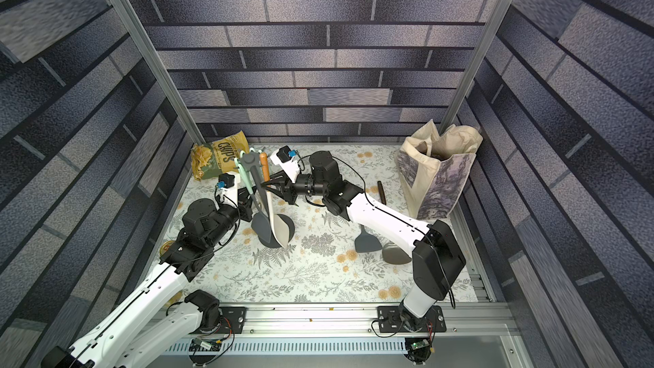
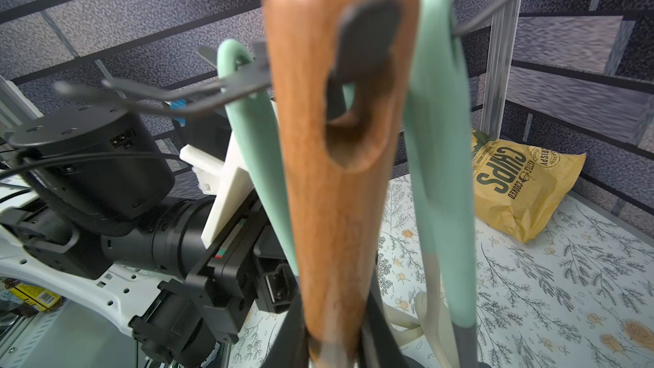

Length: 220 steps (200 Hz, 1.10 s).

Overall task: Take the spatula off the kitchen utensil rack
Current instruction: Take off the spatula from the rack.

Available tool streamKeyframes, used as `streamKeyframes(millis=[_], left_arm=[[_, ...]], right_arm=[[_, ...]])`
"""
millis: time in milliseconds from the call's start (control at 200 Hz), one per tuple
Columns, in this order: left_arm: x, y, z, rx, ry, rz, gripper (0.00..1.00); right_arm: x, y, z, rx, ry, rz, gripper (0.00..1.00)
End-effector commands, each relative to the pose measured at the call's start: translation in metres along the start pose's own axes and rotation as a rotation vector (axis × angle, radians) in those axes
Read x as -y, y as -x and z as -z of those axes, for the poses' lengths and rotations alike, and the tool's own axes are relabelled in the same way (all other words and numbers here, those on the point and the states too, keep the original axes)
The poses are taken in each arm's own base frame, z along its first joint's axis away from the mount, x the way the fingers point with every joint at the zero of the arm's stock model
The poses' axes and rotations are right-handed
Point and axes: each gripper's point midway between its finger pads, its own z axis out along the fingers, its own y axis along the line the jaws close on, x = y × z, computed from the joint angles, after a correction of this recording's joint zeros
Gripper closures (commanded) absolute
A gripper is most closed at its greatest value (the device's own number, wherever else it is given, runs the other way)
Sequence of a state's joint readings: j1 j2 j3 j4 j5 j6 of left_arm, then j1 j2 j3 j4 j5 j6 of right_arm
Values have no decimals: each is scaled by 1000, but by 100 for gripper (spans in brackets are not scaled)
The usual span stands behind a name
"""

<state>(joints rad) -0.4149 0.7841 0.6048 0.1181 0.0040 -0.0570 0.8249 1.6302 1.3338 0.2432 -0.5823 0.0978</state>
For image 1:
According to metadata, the green handle cream utensil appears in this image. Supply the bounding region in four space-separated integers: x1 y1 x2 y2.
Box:
234 158 255 201

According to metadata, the grey utensil rack stand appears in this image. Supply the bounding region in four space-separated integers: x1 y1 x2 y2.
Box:
239 148 295 249

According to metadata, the green handle grey turner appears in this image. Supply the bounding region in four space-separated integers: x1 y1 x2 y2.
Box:
354 225 383 254

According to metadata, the wooden handle white spatula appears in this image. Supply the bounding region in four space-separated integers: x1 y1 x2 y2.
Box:
259 152 290 248

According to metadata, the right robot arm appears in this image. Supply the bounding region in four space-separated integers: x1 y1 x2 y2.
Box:
261 146 466 320

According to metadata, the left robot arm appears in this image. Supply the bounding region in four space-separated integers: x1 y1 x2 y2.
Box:
40 198 241 367

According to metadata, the yellow chips bag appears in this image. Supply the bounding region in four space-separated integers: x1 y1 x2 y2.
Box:
191 131 250 181

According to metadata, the left circuit board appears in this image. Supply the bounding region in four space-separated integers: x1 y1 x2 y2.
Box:
188 338 222 355

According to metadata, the circuit board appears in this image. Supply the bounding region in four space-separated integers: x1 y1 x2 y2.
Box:
188 338 222 355
405 338 433 366

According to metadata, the canvas tote bag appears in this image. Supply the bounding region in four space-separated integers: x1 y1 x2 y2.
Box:
396 120 483 220

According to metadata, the right circuit board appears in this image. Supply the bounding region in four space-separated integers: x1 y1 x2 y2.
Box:
405 338 433 366

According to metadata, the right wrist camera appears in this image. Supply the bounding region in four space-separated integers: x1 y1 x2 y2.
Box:
271 146 301 183

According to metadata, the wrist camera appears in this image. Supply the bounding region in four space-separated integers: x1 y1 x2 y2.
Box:
271 146 301 183
214 172 240 208

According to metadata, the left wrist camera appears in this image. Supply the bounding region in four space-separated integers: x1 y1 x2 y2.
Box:
214 172 240 208

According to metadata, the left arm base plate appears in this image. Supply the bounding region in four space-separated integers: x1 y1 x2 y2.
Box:
199 307 247 335

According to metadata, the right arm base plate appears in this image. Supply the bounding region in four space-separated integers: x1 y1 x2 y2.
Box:
375 305 446 334

